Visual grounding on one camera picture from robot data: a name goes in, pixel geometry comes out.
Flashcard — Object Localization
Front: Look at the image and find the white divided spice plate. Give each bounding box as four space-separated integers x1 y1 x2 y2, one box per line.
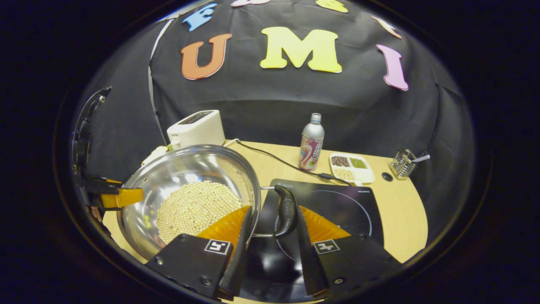
329 152 375 185

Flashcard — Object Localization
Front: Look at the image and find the sandwich with lettuce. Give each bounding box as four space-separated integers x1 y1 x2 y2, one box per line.
141 144 176 166

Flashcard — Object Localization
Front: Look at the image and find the wire mesh holder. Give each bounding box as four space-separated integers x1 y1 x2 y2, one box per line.
389 149 418 180

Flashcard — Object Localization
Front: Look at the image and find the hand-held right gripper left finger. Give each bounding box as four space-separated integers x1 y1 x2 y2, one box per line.
146 206 254 301

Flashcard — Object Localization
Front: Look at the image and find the silver drink bottle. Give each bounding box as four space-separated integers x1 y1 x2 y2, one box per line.
299 113 325 171

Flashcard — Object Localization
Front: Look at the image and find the black induction cooktop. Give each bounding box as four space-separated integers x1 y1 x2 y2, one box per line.
240 179 385 303

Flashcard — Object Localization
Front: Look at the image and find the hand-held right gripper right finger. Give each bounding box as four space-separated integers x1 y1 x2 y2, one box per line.
295 205 403 298

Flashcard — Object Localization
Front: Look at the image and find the white toaster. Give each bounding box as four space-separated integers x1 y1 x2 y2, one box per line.
167 110 226 148

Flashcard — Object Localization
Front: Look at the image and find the black power cable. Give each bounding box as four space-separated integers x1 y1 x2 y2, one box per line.
226 138 363 186

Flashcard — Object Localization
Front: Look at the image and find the steel pot with beans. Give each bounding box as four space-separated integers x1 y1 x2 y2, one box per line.
117 144 298 261

